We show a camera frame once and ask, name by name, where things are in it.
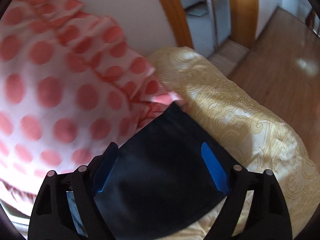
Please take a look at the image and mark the black pants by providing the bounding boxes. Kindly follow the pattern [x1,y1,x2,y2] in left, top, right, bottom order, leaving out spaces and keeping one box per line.
[93,103,235,239]

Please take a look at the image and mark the cream patterned bed quilt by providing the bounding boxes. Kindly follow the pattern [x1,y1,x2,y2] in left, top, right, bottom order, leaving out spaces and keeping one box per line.
[148,47,319,239]

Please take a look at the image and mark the pink polka dot pillow right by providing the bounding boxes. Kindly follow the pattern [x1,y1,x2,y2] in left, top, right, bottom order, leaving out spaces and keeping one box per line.
[1,0,178,215]

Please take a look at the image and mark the wooden door frame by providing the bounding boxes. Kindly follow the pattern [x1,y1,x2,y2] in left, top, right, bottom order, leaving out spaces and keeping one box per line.
[159,0,259,57]

